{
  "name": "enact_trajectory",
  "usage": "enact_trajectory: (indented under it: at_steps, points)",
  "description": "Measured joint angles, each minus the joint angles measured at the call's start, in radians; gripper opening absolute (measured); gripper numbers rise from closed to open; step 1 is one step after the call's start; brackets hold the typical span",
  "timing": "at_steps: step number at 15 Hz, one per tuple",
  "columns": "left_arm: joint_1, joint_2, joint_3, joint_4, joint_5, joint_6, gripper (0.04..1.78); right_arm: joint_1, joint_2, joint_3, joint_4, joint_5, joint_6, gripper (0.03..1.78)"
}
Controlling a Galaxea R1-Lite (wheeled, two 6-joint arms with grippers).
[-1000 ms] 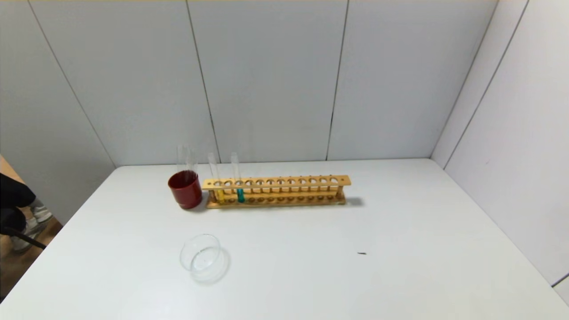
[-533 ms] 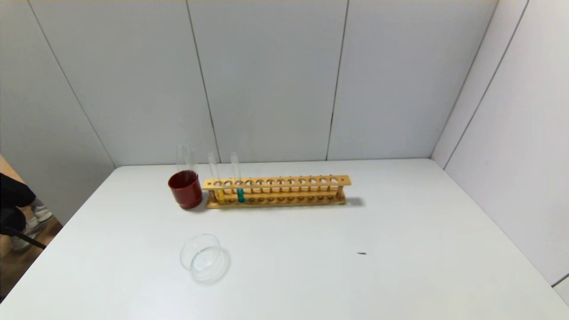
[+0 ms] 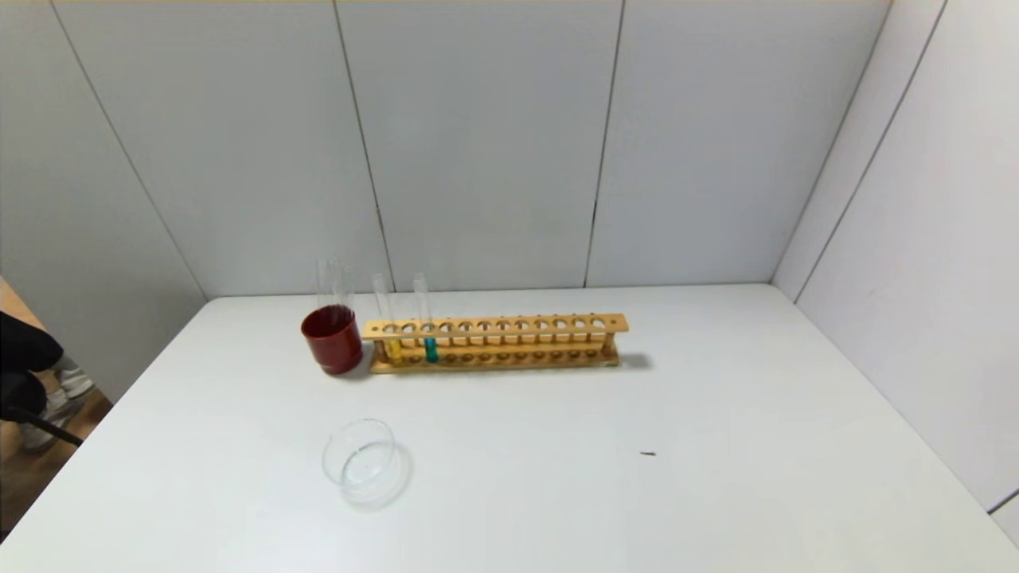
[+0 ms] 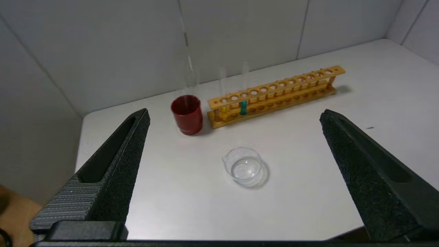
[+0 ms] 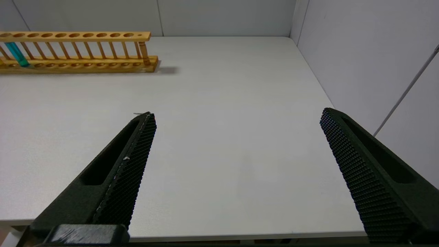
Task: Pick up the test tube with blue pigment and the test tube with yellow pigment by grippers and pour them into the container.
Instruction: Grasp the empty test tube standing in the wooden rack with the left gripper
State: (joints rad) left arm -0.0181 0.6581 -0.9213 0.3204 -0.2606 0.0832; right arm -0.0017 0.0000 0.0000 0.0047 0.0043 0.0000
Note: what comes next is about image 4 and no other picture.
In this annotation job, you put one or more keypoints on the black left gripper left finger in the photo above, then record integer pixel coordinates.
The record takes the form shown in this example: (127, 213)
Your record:
(109, 171)

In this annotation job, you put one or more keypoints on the clear glass beaker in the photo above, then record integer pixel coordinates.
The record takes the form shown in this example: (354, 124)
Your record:
(243, 169)

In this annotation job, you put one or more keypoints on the blue pigment glass test tube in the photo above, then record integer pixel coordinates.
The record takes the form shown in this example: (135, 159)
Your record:
(243, 107)

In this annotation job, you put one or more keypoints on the wooden test tube rack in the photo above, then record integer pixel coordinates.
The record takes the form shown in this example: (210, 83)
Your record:
(212, 104)

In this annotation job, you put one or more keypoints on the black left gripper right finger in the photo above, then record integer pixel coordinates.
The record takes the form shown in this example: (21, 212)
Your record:
(377, 178)

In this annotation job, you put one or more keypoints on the red plastic cup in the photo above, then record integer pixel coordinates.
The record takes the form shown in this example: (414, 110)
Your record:
(188, 120)

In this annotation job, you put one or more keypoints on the yellow pigment glass test tube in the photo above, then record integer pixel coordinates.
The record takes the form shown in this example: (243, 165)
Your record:
(223, 111)

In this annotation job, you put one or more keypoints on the clear empty test tube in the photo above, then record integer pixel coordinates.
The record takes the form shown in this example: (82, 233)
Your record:
(190, 82)

